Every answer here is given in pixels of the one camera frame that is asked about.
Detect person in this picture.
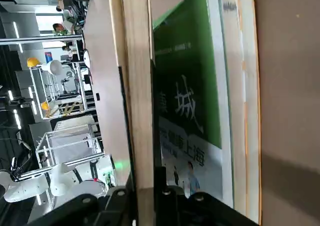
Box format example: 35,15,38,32
52,23,76,36

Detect dark book with hand photo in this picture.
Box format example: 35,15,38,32
107,0,155,190

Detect green and white book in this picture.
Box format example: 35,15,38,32
151,0,263,225

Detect white desk lamp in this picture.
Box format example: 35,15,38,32
40,49,92,77

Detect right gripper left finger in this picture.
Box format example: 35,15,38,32
27,65,139,226

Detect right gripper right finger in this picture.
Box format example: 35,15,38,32
149,59,259,226

